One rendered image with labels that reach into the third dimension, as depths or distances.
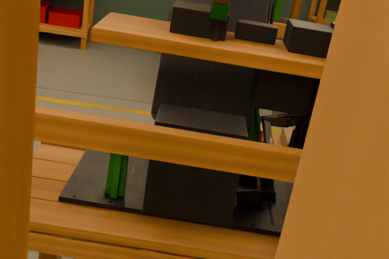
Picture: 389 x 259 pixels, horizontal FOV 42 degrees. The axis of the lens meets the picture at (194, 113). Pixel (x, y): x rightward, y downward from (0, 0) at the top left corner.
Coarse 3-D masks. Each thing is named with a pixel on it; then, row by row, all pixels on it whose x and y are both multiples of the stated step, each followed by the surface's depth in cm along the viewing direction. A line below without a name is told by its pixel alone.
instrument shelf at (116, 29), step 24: (96, 24) 138; (120, 24) 143; (144, 24) 148; (168, 24) 154; (144, 48) 136; (168, 48) 136; (192, 48) 136; (216, 48) 135; (240, 48) 139; (264, 48) 144; (288, 72) 137; (312, 72) 136
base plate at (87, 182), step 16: (80, 160) 200; (96, 160) 202; (144, 160) 209; (80, 176) 188; (96, 176) 190; (128, 176) 194; (144, 176) 196; (64, 192) 177; (80, 192) 178; (96, 192) 180; (128, 192) 183; (144, 192) 185; (288, 192) 203; (112, 208) 174; (128, 208) 174; (240, 208) 185; (272, 208) 189; (208, 224) 175; (240, 224) 175; (256, 224) 177; (272, 224) 178
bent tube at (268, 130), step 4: (260, 116) 181; (264, 116) 181; (260, 120) 184; (264, 120) 181; (264, 124) 181; (268, 124) 180; (264, 128) 180; (268, 128) 180; (264, 132) 180; (268, 132) 179; (264, 136) 179; (268, 136) 178; (264, 140) 179; (268, 140) 178; (272, 140) 179; (272, 144) 179
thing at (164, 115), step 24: (168, 120) 162; (192, 120) 166; (216, 120) 169; (240, 120) 173; (168, 168) 166; (192, 168) 165; (168, 192) 169; (192, 192) 168; (216, 192) 168; (168, 216) 172; (192, 216) 172; (216, 216) 171
